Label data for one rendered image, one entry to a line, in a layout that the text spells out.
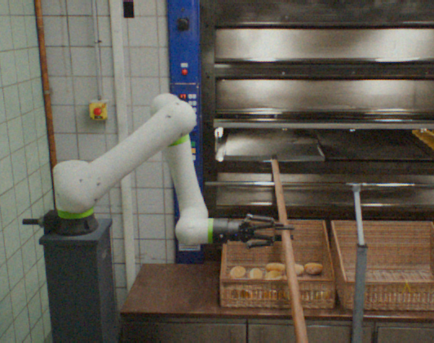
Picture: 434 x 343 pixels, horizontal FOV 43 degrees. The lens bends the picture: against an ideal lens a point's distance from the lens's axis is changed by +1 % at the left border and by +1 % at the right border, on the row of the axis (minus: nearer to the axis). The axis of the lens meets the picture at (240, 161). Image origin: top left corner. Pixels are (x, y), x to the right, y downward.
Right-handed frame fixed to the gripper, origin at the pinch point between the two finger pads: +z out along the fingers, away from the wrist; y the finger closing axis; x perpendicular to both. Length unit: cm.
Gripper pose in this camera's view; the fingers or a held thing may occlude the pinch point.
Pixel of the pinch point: (284, 232)
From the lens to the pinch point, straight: 200.9
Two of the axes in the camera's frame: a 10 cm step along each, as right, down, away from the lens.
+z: 10.0, 0.1, -0.2
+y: -0.1, 9.7, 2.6
